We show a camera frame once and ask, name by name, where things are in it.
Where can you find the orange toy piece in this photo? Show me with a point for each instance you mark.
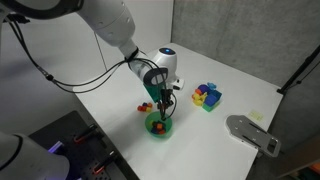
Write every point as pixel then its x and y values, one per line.
pixel 198 91

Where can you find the grey metal mounting plate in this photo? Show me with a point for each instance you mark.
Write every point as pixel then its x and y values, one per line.
pixel 253 135

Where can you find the blue toy box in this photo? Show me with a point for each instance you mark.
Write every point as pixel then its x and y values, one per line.
pixel 213 97

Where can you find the small purple block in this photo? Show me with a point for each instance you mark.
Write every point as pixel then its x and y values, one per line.
pixel 145 104

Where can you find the yellow toy piece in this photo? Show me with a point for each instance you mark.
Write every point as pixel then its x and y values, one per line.
pixel 198 99

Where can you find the green plastic bowl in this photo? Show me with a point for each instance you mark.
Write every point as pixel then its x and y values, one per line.
pixel 148 132

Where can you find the small blue block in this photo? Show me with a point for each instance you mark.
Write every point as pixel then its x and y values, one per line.
pixel 154 130

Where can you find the green toy block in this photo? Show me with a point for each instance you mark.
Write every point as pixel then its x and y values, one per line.
pixel 209 107

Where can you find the small yellow block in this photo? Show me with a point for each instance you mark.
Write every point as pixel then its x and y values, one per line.
pixel 151 122
pixel 148 109

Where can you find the yellow sticky note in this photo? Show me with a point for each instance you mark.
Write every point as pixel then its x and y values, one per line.
pixel 256 115

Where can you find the light blue toy piece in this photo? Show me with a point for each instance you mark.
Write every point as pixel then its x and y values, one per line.
pixel 212 85

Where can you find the purple toy piece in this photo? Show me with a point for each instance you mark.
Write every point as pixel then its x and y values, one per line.
pixel 203 88

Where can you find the purple lit device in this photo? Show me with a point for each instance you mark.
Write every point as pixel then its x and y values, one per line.
pixel 55 147

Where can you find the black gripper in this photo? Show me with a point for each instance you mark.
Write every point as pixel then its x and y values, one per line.
pixel 165 92

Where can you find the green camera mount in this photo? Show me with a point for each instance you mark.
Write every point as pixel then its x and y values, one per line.
pixel 151 93

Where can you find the black stand pole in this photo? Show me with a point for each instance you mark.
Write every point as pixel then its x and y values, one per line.
pixel 300 71

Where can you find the small red block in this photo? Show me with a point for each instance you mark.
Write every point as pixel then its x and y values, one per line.
pixel 139 108
pixel 162 132

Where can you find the black perforated breadboard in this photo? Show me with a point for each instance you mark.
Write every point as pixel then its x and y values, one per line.
pixel 76 130

